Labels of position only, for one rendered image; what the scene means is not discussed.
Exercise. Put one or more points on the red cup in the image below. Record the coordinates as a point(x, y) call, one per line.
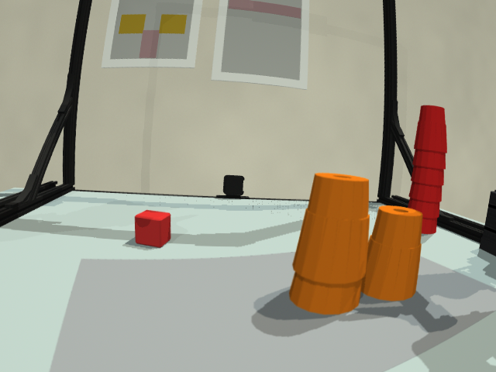
point(428, 158)
point(429, 225)
point(429, 209)
point(431, 129)
point(426, 192)
point(428, 175)

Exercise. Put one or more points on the orange cup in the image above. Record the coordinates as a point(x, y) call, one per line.
point(333, 242)
point(323, 298)
point(393, 257)

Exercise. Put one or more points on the red cube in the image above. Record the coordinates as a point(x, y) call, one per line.
point(153, 228)

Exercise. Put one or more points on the grey flat mat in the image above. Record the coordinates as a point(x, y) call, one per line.
point(234, 314)

